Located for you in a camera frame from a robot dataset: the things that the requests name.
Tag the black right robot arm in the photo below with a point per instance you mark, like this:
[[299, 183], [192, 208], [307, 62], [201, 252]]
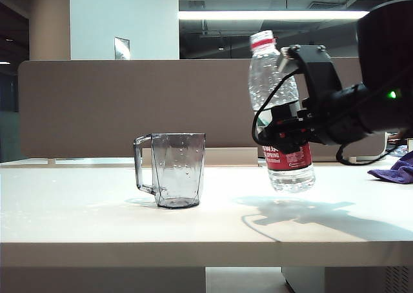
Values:
[[387, 47]]

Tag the seated person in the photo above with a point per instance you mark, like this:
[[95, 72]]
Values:
[[401, 135]]

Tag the clear water bottle red label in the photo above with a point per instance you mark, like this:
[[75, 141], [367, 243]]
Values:
[[267, 80]]

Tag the grey cabinet under table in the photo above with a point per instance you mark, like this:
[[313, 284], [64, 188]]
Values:
[[355, 280]]

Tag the ceiling air vent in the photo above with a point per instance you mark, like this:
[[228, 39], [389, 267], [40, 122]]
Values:
[[327, 5]]

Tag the small beige box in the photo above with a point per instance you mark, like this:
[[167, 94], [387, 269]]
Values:
[[410, 144]]

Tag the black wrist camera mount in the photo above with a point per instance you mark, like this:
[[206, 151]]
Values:
[[319, 70]]

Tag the brown fabric desk divider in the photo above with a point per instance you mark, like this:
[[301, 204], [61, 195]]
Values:
[[129, 106]]

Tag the long white ceiling light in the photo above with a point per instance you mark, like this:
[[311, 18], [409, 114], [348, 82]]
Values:
[[258, 15]]

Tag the purple cloth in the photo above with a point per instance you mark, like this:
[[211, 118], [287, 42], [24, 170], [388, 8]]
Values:
[[397, 175]]

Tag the transparent grey plastic mug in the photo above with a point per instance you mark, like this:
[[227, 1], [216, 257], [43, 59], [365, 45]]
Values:
[[177, 170]]

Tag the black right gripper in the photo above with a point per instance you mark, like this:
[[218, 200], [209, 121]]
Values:
[[338, 118]]

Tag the silver wall plaque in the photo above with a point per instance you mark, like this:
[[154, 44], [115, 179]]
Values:
[[121, 48]]

